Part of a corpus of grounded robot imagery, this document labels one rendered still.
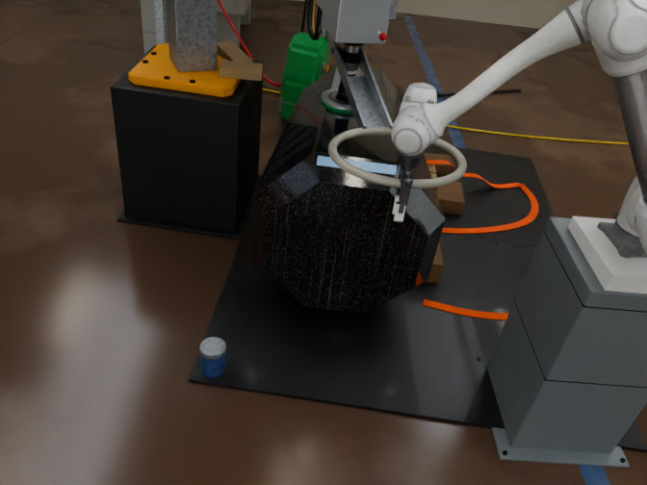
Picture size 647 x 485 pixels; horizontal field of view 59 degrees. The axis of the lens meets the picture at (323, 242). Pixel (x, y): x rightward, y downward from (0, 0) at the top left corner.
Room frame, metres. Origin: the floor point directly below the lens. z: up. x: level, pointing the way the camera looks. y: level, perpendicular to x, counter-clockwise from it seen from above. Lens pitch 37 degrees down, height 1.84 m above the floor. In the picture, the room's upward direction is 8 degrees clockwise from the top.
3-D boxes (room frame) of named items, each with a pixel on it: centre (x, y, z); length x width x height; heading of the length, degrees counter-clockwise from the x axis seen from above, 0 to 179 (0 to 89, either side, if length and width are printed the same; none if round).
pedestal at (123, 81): (2.73, 0.75, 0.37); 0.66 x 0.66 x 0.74; 89
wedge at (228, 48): (2.90, 0.58, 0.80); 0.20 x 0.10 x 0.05; 44
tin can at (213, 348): (1.51, 0.37, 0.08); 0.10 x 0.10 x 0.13
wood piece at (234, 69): (2.67, 0.50, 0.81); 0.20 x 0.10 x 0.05; 97
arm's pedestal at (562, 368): (1.55, -0.98, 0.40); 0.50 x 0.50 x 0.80; 5
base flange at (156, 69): (2.73, 0.75, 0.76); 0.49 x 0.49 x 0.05; 89
